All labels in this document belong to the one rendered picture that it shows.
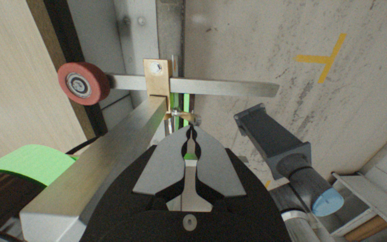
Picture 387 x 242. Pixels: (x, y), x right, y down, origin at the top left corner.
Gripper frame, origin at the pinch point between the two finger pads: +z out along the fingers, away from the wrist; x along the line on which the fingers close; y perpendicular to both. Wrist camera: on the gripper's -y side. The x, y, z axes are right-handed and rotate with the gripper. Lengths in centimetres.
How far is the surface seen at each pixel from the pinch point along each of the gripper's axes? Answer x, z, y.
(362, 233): 237, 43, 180
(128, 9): -22.6, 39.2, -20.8
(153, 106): -6.7, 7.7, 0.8
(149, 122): -6.0, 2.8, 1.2
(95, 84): -18.2, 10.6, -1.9
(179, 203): -5, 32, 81
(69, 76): -22.9, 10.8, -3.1
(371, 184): 257, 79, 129
